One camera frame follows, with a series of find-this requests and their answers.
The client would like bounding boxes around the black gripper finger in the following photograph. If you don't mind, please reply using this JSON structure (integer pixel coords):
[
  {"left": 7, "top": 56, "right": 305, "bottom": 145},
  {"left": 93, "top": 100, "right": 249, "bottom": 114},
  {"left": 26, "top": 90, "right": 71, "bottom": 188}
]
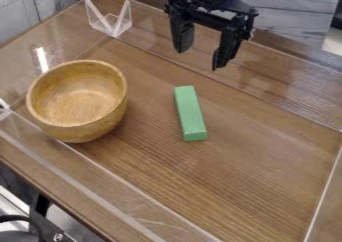
[
  {"left": 170, "top": 7, "right": 196, "bottom": 53},
  {"left": 213, "top": 27, "right": 244, "bottom": 70}
]

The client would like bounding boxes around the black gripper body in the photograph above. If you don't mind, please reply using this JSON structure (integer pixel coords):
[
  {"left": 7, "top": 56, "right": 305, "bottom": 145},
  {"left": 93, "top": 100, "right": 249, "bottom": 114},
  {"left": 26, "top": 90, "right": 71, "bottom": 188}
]
[{"left": 166, "top": 0, "right": 260, "bottom": 40}]

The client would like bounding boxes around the green rectangular block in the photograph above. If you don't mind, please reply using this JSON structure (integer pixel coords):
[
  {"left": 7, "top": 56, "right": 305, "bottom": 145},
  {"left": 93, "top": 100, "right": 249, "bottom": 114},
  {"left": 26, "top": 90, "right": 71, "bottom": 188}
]
[{"left": 174, "top": 86, "right": 208, "bottom": 141}]

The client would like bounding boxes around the brown wooden bowl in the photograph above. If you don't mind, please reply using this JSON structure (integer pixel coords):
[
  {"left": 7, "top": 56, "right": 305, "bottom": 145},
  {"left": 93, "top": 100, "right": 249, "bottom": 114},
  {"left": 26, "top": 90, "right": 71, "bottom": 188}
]
[{"left": 26, "top": 59, "right": 129, "bottom": 143}]

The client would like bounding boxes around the black metal table leg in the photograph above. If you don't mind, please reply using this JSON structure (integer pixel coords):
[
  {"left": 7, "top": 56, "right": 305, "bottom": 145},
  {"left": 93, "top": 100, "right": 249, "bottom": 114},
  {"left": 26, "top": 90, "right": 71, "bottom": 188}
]
[{"left": 30, "top": 194, "right": 78, "bottom": 242}]

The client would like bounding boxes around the clear acrylic barrier wall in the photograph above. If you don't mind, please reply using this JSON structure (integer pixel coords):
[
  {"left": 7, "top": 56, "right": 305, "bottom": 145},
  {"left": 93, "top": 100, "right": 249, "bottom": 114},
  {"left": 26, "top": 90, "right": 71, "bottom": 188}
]
[{"left": 0, "top": 5, "right": 342, "bottom": 242}]

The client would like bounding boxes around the black cable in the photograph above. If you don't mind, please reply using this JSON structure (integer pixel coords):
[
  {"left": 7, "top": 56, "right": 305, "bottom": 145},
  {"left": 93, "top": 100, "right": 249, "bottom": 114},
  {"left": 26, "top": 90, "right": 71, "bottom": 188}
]
[{"left": 0, "top": 214, "right": 43, "bottom": 239}]

